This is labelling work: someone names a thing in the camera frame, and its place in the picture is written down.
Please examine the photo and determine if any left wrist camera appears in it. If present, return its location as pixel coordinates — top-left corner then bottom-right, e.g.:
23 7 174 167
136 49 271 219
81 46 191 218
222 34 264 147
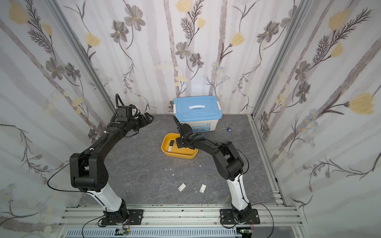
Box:
116 105 136 122

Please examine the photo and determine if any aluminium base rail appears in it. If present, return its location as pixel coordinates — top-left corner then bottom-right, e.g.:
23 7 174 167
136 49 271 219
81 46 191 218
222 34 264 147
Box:
58 203 308 238

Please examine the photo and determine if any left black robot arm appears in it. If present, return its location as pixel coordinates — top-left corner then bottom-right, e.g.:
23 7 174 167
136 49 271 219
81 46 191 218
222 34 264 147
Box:
68 94 154 226

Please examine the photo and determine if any yellow plastic tub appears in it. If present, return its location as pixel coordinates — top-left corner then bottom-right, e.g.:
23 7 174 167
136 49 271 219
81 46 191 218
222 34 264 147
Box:
161 133 198 159

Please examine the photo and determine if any small circuit board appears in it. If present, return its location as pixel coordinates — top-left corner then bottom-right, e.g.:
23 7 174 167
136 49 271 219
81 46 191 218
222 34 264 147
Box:
116 228 130 236

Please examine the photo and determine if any small glass beaker blue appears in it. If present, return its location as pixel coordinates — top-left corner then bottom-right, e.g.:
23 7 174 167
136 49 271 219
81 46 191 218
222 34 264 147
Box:
226 121 235 132

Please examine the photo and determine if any blue lidded storage box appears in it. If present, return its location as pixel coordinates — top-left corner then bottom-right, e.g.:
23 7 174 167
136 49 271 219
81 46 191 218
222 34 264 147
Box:
173 96 222 132

